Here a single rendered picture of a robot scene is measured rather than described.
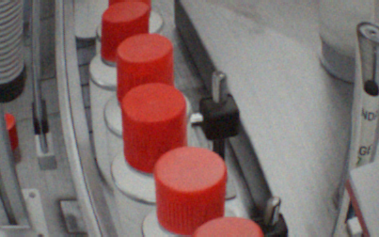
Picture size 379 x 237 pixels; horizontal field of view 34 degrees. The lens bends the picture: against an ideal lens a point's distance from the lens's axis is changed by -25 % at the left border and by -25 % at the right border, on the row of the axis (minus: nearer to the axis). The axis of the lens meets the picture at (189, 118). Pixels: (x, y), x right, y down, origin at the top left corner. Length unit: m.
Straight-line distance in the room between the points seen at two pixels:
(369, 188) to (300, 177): 0.40
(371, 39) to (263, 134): 0.23
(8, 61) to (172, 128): 0.11
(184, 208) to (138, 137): 0.06
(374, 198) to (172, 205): 0.14
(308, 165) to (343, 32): 0.17
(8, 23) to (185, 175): 0.14
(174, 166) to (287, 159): 0.32
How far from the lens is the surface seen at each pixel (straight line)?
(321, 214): 0.62
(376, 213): 0.26
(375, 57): 0.53
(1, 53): 0.41
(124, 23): 0.47
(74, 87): 0.63
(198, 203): 0.35
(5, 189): 0.65
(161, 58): 0.43
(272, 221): 0.55
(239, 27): 0.85
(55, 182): 0.73
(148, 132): 0.39
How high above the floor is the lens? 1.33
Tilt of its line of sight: 38 degrees down
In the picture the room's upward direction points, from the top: 1 degrees counter-clockwise
